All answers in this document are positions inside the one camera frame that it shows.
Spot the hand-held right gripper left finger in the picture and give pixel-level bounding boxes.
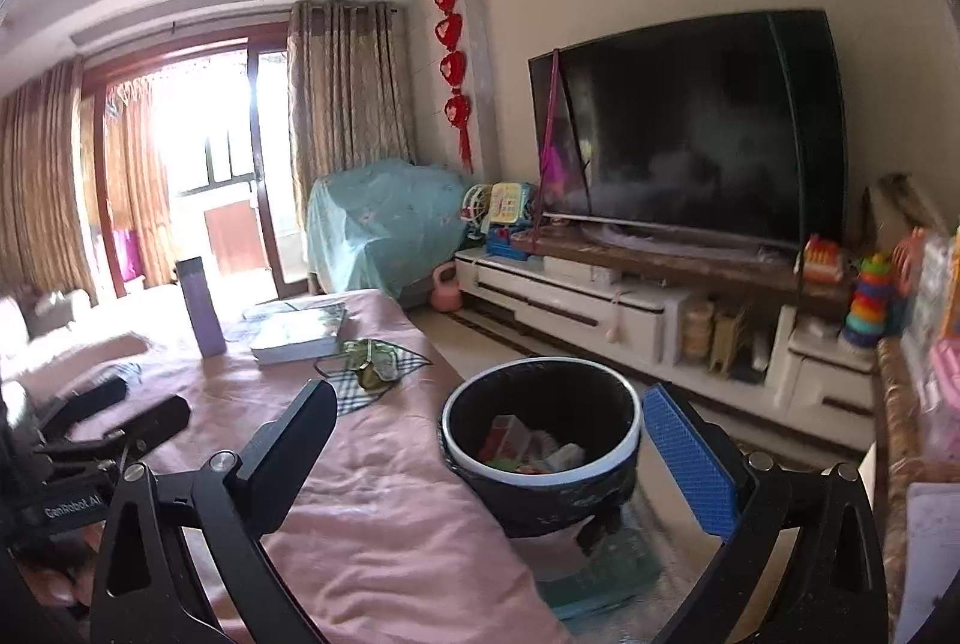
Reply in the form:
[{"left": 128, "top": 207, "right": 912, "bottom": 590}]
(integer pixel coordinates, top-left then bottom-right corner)
[{"left": 88, "top": 378, "right": 340, "bottom": 644}]

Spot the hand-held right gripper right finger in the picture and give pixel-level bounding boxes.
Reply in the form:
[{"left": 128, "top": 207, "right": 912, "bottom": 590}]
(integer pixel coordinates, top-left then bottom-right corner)
[{"left": 641, "top": 383, "right": 890, "bottom": 644}]

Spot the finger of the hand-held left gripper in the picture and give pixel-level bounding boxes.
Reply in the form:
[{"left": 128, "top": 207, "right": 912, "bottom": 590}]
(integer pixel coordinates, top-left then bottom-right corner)
[
  {"left": 37, "top": 374, "right": 149, "bottom": 436},
  {"left": 58, "top": 395, "right": 192, "bottom": 465}
]

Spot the white bin with black bag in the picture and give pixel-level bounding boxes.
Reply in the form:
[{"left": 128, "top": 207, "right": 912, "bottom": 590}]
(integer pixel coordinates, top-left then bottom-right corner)
[{"left": 439, "top": 357, "right": 644, "bottom": 540}]

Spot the red snack packet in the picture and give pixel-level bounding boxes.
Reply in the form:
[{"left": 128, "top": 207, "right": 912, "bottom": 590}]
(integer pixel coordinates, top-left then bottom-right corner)
[{"left": 480, "top": 415, "right": 533, "bottom": 465}]

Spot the light sofa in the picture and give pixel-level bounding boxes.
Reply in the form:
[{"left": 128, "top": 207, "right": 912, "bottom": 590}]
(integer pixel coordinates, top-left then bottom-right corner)
[{"left": 0, "top": 287, "right": 151, "bottom": 390}]

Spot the purple box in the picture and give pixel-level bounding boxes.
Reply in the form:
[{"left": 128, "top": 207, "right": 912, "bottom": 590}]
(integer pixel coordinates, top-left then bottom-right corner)
[{"left": 175, "top": 255, "right": 227, "bottom": 358}]

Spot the wooden rack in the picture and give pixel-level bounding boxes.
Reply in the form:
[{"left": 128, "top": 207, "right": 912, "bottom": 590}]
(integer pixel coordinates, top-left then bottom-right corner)
[{"left": 709, "top": 306, "right": 751, "bottom": 379}]

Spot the green and white book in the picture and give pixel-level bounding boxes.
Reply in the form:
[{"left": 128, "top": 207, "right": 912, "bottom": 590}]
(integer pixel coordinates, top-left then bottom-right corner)
[{"left": 250, "top": 311, "right": 347, "bottom": 366}]

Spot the round wooden stacked box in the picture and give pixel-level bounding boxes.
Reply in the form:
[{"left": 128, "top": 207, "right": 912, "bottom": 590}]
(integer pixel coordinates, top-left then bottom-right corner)
[{"left": 681, "top": 299, "right": 715, "bottom": 366}]

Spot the green and white packet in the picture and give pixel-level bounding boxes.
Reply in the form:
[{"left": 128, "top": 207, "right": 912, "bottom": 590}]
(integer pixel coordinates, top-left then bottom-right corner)
[{"left": 341, "top": 339, "right": 402, "bottom": 382}]

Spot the teal book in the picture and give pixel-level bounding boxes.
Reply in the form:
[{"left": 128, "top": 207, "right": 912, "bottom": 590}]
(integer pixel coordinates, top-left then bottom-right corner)
[{"left": 536, "top": 528, "right": 665, "bottom": 619}]

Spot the thin booklet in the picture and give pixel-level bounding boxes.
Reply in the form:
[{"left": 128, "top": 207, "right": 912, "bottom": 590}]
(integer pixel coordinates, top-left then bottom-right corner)
[{"left": 241, "top": 301, "right": 346, "bottom": 324}]

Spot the brown marble side table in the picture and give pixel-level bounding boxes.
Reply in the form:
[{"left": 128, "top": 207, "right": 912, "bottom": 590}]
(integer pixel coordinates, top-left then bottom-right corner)
[{"left": 874, "top": 333, "right": 960, "bottom": 644}]

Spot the white and brown television stand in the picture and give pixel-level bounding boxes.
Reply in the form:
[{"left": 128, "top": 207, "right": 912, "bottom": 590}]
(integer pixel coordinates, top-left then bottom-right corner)
[{"left": 454, "top": 231, "right": 878, "bottom": 454}]

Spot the beige patterned curtain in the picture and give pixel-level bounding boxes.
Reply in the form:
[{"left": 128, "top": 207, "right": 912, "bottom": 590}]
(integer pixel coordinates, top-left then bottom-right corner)
[
  {"left": 289, "top": 0, "right": 417, "bottom": 210},
  {"left": 0, "top": 55, "right": 98, "bottom": 307}
]

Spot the orange sheer curtain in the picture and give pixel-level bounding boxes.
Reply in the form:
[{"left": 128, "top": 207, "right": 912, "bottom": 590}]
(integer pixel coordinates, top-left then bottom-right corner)
[{"left": 97, "top": 81, "right": 177, "bottom": 285}]

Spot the pink kettlebell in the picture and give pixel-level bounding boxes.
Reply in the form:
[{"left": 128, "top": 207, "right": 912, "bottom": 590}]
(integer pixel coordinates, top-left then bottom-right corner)
[{"left": 430, "top": 261, "right": 460, "bottom": 313}]

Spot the red and yellow toy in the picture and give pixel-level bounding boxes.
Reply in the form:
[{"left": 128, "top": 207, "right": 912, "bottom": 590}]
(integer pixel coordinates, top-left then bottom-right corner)
[{"left": 802, "top": 233, "right": 847, "bottom": 285}]

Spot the teal covered armchair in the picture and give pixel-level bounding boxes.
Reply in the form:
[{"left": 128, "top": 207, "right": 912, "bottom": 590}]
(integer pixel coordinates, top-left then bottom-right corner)
[{"left": 306, "top": 158, "right": 470, "bottom": 307}]

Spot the white paper sheet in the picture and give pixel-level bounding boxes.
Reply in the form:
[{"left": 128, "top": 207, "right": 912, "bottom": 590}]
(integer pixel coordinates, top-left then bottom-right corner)
[{"left": 896, "top": 483, "right": 960, "bottom": 644}]

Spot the pink plastic toy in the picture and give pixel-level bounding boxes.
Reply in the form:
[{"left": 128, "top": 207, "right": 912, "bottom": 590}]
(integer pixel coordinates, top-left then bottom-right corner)
[{"left": 892, "top": 227, "right": 931, "bottom": 300}]

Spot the colourful toy box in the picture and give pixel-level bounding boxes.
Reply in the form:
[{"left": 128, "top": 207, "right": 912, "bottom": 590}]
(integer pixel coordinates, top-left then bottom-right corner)
[{"left": 904, "top": 231, "right": 960, "bottom": 345}]

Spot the colourful toy activity cube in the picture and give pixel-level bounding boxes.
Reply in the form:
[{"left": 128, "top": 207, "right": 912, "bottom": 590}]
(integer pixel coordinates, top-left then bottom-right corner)
[{"left": 489, "top": 181, "right": 537, "bottom": 232}]

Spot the brown framed glass door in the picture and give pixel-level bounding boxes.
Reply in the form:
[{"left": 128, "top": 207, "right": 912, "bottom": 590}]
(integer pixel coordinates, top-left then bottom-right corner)
[{"left": 82, "top": 17, "right": 316, "bottom": 300}]

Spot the black flat television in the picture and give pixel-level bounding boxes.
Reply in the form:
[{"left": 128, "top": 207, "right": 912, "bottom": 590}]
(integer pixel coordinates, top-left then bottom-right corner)
[{"left": 527, "top": 8, "right": 848, "bottom": 251}]

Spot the ceiling air vent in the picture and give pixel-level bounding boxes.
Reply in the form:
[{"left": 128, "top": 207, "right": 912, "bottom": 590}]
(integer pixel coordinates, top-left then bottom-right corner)
[{"left": 71, "top": 0, "right": 267, "bottom": 45}]

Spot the rainbow stacking ring toy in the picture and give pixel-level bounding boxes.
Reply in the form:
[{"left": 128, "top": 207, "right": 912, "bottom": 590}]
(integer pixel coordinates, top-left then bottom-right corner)
[{"left": 840, "top": 254, "right": 897, "bottom": 349}]

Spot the red hanging wall ornament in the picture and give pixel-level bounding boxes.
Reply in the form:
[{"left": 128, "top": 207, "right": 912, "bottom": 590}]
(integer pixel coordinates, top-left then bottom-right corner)
[{"left": 433, "top": 0, "right": 475, "bottom": 172}]

